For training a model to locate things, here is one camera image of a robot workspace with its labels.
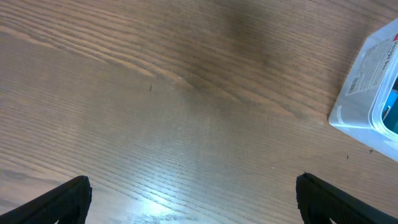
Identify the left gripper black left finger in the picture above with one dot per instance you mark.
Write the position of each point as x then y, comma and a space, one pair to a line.
66, 204

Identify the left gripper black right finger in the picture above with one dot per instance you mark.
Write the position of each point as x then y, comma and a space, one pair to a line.
320, 202

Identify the clear plastic storage container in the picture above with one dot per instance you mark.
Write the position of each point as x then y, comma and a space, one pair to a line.
360, 109

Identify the blue white screwdriver set box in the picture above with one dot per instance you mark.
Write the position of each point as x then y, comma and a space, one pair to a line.
392, 115

